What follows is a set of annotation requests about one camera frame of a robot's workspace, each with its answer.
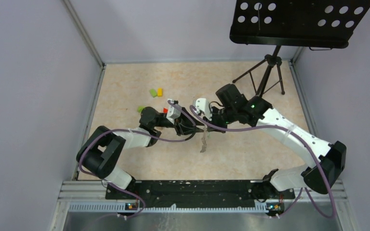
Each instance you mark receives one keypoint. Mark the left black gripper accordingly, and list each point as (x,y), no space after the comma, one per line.
(183,126)

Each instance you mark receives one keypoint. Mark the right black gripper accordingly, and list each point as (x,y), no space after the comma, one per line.
(214,110)

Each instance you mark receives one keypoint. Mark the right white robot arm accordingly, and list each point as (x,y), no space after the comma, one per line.
(323,161)

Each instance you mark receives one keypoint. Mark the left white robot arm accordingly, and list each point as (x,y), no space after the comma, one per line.
(100,153)

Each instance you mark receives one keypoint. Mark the light green flat block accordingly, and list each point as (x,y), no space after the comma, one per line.
(153,93)

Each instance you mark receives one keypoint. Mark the green arch block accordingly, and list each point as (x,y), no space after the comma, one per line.
(140,109)

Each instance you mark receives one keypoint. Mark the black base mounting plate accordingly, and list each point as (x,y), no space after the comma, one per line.
(200,193)

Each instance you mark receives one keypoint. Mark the black music stand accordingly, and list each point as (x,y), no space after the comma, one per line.
(300,23)

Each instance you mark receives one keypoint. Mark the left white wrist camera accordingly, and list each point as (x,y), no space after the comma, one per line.
(173,111)

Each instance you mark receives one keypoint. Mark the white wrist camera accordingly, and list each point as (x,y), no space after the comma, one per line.
(203,108)
(173,111)

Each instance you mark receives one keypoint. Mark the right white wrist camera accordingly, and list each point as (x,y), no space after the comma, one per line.
(203,108)

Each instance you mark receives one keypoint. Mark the grey slotted cable duct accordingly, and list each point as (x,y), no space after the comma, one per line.
(121,207)

